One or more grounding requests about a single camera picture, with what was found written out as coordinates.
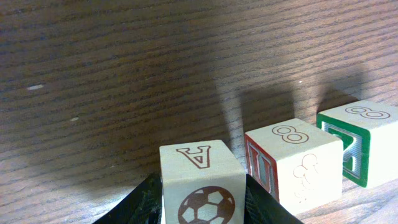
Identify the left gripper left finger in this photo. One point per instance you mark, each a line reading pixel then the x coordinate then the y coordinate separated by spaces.
pixel 142 206

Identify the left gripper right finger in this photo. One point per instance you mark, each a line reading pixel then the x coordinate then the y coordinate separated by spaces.
pixel 262 208

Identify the white block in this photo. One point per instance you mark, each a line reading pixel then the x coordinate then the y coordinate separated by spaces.
pixel 369 134
pixel 298 164

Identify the block with red emblem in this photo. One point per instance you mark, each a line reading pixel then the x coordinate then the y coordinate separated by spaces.
pixel 202 182

